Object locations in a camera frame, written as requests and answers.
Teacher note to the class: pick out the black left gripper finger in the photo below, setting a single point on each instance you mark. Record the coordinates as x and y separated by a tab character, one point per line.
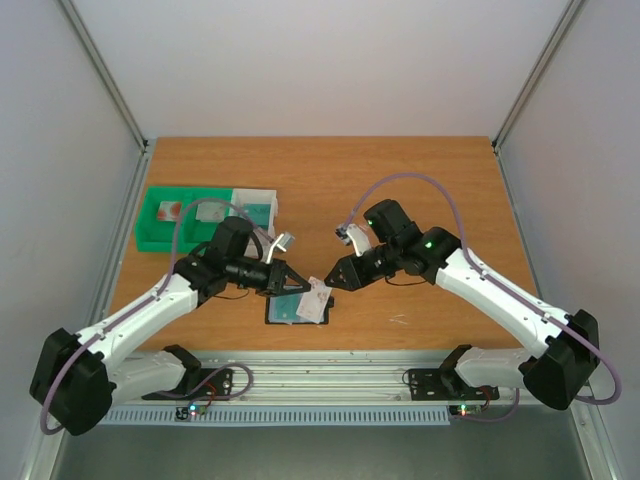
293	289
292	280

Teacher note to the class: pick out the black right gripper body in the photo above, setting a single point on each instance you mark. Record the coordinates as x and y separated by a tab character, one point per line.
358	270

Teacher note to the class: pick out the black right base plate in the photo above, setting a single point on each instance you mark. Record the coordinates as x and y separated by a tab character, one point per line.
430	384

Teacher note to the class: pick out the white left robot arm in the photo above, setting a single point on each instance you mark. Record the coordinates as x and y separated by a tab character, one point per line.
80	376

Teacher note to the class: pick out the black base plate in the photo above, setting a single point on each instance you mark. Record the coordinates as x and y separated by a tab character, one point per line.
430	384
219	384

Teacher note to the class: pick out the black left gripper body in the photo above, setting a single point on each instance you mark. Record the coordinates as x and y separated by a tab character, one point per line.
262	282

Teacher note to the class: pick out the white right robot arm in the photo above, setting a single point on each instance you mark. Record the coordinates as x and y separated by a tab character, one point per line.
555	356

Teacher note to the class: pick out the green plastic bin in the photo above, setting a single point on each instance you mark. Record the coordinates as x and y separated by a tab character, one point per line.
153	236

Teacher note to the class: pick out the teal VIP card stack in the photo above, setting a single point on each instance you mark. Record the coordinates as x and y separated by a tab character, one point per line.
259	213

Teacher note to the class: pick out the grey card with red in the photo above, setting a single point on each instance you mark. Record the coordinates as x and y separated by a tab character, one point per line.
211	212

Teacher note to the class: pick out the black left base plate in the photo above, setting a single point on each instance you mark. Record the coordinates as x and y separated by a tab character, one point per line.
219	384

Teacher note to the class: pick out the white plastic bin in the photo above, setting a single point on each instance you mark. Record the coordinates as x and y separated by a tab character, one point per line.
241	196

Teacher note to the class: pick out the grey slotted cable duct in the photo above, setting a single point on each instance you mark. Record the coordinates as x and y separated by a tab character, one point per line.
274	416

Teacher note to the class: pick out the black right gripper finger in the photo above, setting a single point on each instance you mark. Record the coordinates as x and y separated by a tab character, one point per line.
344	266
341	282

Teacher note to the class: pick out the grey aluminium frame rail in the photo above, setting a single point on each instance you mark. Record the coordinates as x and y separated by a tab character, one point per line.
98	63

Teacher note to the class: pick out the white red patterned card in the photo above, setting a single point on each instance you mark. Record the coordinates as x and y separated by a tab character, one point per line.
313	303

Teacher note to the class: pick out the teal card under sleeve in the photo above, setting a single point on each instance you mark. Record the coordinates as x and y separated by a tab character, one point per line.
283	310

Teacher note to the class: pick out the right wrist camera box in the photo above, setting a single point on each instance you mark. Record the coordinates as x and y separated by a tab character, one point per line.
354	236

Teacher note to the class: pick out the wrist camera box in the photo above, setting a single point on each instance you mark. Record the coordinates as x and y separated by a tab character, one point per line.
354	236
281	244

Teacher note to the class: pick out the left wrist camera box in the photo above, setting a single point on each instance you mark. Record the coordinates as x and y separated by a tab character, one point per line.
281	244

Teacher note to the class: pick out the black leather card holder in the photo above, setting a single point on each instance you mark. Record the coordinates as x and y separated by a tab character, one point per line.
326	313

